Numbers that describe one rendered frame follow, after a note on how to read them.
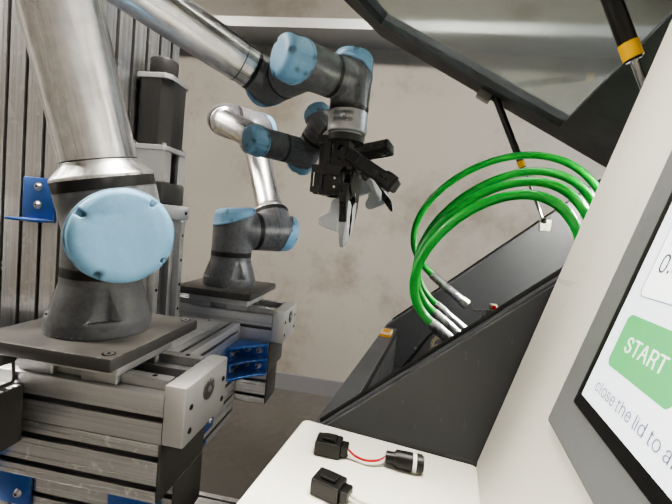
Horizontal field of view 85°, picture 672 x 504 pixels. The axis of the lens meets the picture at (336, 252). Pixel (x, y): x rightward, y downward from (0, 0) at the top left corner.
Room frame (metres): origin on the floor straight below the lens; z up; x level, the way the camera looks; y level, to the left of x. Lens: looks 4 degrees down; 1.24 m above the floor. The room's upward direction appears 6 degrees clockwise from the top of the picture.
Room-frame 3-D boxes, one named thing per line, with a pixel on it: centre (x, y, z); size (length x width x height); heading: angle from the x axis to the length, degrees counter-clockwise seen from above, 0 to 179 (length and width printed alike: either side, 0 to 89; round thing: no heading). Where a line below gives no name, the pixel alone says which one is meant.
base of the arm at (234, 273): (1.08, 0.31, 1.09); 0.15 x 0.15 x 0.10
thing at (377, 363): (0.81, -0.10, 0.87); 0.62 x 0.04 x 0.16; 163
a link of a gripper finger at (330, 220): (0.70, 0.01, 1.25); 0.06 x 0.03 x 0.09; 73
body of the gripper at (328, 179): (0.71, 0.01, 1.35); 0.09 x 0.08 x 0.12; 73
